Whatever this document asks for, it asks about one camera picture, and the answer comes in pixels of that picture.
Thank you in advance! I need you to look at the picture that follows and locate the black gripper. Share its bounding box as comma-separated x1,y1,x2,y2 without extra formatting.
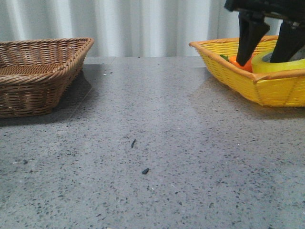
224,0,305,66

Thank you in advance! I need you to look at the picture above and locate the yellow tape roll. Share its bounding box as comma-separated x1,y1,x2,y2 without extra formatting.
251,48,305,73

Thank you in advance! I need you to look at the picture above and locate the orange toy carrot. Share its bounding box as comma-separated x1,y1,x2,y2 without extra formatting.
219,54,253,73

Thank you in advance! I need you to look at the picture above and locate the yellow woven basket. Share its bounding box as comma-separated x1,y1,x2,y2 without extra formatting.
189,38,305,107

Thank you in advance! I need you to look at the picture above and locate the black debris fleck small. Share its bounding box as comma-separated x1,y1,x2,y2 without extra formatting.
142,168,149,175

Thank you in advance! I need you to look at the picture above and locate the brown wicker basket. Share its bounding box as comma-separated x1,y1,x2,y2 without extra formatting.
0,37,94,118

